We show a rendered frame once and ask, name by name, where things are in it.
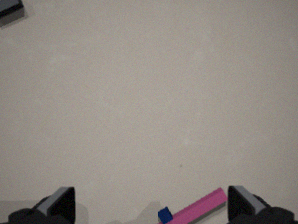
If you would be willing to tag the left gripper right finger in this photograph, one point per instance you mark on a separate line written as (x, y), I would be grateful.
(252, 209)

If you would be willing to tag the pink rod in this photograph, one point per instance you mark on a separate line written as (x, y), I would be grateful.
(199, 207)

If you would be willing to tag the small blue cube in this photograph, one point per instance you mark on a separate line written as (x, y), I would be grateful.
(165, 215)

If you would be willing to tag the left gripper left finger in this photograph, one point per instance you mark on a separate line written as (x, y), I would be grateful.
(61, 202)

